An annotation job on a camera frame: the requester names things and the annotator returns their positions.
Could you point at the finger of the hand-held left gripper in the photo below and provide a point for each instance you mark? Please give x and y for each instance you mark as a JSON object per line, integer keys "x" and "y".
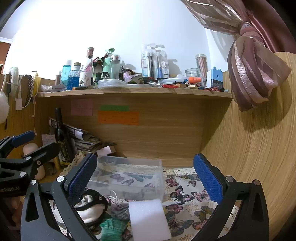
{"x": 23, "y": 138}
{"x": 44, "y": 151}

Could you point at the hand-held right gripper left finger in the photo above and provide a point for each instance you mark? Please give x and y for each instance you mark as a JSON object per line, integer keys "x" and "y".
{"x": 83, "y": 178}

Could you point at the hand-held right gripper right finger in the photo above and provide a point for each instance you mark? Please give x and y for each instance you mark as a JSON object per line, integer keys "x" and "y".
{"x": 208, "y": 178}

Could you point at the clear plastic box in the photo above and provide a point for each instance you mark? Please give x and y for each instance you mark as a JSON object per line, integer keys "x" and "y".
{"x": 129, "y": 178}

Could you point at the white foam sponge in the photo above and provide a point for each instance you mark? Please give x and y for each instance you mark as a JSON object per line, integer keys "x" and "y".
{"x": 148, "y": 220}

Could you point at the pink cylindrical container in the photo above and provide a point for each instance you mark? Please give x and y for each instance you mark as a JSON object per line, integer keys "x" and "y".
{"x": 32, "y": 150}

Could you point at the beige paper note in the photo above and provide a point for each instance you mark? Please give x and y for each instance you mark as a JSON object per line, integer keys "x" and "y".
{"x": 48, "y": 139}

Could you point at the dark wine bottle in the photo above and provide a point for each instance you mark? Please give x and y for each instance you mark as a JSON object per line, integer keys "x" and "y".
{"x": 61, "y": 139}

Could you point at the black and white fabric pouch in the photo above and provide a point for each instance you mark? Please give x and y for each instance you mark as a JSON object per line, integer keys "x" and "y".
{"x": 92, "y": 208}

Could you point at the white fluffy pompom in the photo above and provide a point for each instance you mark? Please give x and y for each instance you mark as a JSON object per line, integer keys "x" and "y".
{"x": 3, "y": 109}

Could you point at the small pink box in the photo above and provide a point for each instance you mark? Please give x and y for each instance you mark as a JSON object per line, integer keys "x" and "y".
{"x": 106, "y": 150}

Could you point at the butterfly printed tablecloth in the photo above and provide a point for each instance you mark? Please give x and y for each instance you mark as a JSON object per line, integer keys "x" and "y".
{"x": 185, "y": 208}

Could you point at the stack of newspapers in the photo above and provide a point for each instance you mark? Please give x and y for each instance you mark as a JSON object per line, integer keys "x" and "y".
{"x": 83, "y": 139}

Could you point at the grey patterned cloth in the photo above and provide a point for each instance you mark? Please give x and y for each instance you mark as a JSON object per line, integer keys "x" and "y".
{"x": 119, "y": 210}

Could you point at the patterned black headband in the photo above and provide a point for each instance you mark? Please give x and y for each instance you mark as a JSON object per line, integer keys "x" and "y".
{"x": 29, "y": 87}

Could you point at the green knitted cloth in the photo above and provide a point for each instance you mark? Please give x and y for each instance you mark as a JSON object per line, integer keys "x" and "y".
{"x": 113, "y": 228}

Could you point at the pink sticky note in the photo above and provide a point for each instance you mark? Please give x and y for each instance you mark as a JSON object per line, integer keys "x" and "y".
{"x": 82, "y": 107}

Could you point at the white squeeze tube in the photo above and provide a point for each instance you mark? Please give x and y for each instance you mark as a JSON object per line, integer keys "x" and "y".
{"x": 57, "y": 88}

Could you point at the orange sticky note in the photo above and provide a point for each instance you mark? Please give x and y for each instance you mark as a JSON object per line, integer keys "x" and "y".
{"x": 118, "y": 117}

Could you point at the brown marker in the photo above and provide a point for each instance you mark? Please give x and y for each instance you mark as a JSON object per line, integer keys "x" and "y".
{"x": 82, "y": 87}

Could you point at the green sticky note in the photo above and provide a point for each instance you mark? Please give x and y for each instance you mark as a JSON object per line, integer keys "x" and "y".
{"x": 114, "y": 108}

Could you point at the blue mouthwash bottle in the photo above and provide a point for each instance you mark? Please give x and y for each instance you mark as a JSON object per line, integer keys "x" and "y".
{"x": 66, "y": 74}

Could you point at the glass bottle with blue liquid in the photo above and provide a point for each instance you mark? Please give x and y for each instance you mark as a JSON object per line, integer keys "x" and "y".
{"x": 74, "y": 78}

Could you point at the white pen cup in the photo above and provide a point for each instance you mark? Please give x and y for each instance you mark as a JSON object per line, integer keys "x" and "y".
{"x": 86, "y": 78}

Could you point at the clear flat plastic case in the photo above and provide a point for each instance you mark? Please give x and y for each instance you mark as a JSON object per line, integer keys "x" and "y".
{"x": 111, "y": 83}

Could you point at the blue and white pencil sharpener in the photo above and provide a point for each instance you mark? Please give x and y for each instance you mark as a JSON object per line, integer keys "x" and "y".
{"x": 214, "y": 79}

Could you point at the glue bottle with orange cap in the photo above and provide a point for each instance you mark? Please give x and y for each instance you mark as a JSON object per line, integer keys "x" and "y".
{"x": 185, "y": 80}

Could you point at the tall glass bottle brown label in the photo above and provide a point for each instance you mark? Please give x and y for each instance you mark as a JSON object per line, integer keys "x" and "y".
{"x": 89, "y": 61}

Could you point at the wooden shelf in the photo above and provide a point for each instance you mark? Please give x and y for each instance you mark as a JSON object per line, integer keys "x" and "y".
{"x": 138, "y": 93}

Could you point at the empty glass jar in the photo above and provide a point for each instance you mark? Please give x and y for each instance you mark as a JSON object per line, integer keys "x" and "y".
{"x": 193, "y": 73}

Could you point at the mint green bottle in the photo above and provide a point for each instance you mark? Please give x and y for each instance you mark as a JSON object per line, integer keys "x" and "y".
{"x": 107, "y": 63}

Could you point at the clear glass lotion bottle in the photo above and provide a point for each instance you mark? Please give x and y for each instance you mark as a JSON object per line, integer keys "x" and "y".
{"x": 115, "y": 67}

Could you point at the purple nail polish bottle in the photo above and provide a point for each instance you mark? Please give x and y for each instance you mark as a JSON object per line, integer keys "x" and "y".
{"x": 126, "y": 74}

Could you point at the clear tube of pencils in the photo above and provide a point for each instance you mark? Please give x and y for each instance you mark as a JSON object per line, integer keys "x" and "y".
{"x": 201, "y": 64}

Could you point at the pink tied curtain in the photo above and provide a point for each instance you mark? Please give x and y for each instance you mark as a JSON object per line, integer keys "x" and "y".
{"x": 252, "y": 64}

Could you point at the electric toothbrush blister pack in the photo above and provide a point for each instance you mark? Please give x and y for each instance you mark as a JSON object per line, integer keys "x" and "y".
{"x": 162, "y": 63}

